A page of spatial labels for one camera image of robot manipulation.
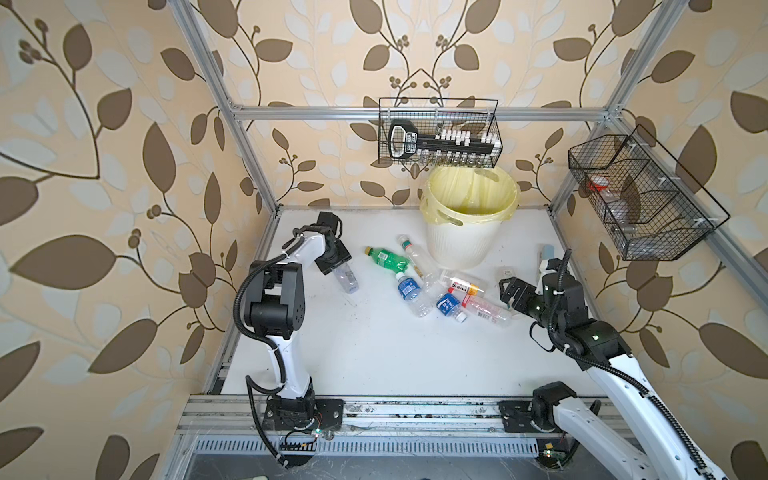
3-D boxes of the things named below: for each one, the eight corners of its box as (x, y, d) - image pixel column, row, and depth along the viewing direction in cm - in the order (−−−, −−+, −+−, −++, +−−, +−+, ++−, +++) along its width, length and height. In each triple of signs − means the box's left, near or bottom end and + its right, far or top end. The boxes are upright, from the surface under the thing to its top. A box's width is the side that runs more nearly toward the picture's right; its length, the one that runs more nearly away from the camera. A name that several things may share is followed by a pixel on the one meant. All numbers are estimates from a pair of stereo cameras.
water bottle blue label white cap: (421, 322, 92) (422, 314, 88) (390, 285, 101) (390, 276, 96) (435, 312, 94) (437, 303, 90) (404, 276, 103) (404, 267, 99)
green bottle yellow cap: (363, 260, 107) (362, 251, 103) (370, 251, 109) (369, 242, 105) (402, 277, 102) (402, 269, 98) (408, 268, 105) (408, 259, 101)
